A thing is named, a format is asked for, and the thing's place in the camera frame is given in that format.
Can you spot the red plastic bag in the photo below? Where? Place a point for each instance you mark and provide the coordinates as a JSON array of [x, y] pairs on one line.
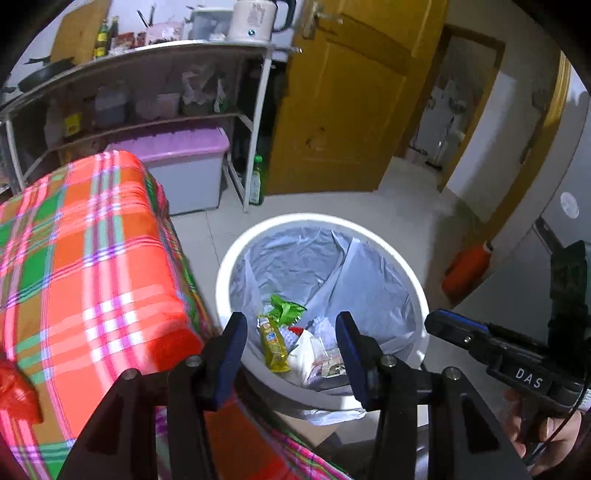
[[18, 392]]

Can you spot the dark sauce bottle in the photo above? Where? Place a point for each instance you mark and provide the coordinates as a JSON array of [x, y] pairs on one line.
[[99, 41], [112, 37]]

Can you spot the person's right hand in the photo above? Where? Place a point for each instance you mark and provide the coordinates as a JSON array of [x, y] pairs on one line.
[[554, 438]]

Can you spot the cream printed snack wrapper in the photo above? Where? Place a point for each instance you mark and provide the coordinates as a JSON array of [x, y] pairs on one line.
[[328, 367]]

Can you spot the white washing machine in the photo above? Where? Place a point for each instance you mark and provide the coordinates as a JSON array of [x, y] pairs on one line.
[[443, 124]]

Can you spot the orange cylinder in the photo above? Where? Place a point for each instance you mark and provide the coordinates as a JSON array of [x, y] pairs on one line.
[[466, 270]]

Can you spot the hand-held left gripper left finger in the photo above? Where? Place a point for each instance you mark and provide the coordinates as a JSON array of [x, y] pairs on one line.
[[231, 355]]

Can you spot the purple-lidded storage box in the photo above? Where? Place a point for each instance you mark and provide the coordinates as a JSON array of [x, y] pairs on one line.
[[184, 175]]

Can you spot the white round trash bin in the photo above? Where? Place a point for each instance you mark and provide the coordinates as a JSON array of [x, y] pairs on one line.
[[295, 219]]

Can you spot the white plastic wrapper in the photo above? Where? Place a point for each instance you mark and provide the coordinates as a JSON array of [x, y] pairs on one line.
[[304, 355]]

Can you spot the white foam fruit net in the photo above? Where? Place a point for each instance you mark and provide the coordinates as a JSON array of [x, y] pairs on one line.
[[318, 330]]

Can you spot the pink food container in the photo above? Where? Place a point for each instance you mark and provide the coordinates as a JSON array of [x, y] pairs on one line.
[[157, 108]]

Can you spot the crumpled plastic bags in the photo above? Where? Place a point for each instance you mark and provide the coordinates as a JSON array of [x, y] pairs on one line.
[[203, 92]]

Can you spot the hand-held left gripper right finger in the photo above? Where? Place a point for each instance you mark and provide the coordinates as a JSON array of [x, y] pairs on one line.
[[352, 357]]

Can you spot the orange green plaid tablecloth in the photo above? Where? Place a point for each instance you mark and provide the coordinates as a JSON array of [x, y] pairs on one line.
[[92, 254]]

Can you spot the yellow snack wrapper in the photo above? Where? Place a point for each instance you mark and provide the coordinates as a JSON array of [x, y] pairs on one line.
[[273, 344]]

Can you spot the clear plastic bin liner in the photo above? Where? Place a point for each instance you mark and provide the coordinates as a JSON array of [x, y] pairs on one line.
[[286, 258]]

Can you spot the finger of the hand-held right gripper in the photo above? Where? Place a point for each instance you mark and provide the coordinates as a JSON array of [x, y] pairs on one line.
[[455, 330]]

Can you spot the grey-blue plastic jug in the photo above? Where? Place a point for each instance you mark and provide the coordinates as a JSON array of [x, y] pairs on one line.
[[111, 106]]

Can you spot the black frying pan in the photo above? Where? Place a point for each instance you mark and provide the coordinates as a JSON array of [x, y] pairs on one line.
[[44, 74]]

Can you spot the clear plastic container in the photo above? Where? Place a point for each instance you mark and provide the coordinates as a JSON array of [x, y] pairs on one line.
[[207, 25]]

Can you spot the yellow wooden door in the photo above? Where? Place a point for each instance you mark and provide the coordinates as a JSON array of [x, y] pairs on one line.
[[346, 101]]

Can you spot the tall metal shelf rack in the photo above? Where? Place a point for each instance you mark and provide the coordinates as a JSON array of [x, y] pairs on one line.
[[138, 48]]

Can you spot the white electric kettle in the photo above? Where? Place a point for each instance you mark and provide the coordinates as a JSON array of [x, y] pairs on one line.
[[251, 21]]

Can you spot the yellow-label bottle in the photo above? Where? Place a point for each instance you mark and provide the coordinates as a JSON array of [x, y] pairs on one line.
[[72, 127]]

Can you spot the green foil wrapper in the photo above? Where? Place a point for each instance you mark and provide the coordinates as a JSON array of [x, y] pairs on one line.
[[284, 310]]

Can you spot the grey appliance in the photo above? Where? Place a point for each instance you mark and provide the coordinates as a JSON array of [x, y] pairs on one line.
[[545, 194]]

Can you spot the wooden cutting board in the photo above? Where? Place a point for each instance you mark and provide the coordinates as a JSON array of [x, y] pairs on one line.
[[78, 32]]

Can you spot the green bottle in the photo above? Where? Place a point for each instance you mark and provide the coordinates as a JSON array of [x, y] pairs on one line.
[[256, 182]]

